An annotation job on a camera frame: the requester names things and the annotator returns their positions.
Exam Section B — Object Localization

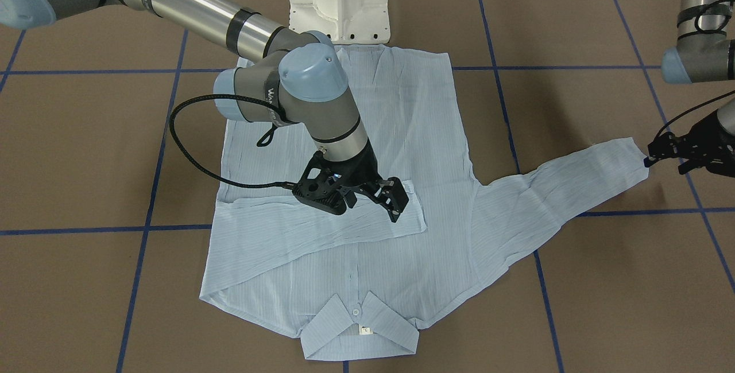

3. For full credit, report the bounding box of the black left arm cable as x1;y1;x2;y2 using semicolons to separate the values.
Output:
655;91;735;139

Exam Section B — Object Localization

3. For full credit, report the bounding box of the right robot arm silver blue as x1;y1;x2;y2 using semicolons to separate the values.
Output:
2;0;409;222

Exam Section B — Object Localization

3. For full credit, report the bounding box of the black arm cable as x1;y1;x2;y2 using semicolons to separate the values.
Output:
169;94;299;191
655;91;735;139

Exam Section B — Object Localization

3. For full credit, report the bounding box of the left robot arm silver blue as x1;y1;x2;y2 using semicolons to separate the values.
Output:
644;0;734;177

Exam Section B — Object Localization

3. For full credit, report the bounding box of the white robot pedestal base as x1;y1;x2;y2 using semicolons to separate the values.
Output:
288;0;392;45

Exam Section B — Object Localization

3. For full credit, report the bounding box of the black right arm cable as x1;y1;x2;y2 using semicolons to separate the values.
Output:
169;94;299;191

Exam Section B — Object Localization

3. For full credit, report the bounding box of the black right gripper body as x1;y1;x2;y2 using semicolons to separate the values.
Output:
292;146;381;215

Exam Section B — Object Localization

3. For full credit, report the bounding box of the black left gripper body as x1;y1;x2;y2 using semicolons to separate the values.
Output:
678;111;734;178

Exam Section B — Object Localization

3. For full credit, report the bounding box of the light blue striped shirt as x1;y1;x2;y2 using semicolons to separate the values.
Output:
199;46;648;362

